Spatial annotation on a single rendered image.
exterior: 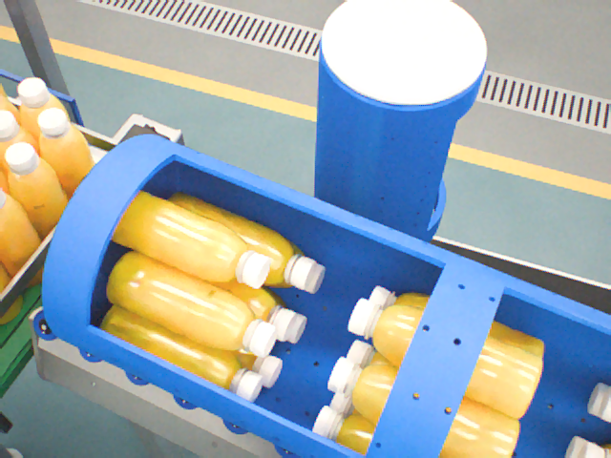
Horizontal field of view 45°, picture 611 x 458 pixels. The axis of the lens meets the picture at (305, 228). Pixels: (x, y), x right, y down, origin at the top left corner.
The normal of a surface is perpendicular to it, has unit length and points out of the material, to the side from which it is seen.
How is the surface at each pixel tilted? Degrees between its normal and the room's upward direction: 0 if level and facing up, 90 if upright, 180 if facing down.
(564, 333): 83
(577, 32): 0
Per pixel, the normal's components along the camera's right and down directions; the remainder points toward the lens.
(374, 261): -0.42, 0.61
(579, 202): 0.01, -0.55
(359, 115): -0.52, 0.71
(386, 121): -0.22, 0.81
